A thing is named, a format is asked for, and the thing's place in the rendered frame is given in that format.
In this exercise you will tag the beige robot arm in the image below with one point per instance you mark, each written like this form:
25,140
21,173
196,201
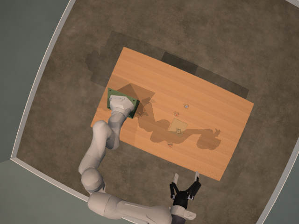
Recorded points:
109,206

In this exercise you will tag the tan flat mat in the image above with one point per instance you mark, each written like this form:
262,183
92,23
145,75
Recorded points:
177,125

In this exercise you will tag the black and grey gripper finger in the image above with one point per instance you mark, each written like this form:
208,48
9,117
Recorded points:
173,186
193,189

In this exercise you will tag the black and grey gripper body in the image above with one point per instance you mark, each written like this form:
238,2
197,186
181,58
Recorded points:
181,200

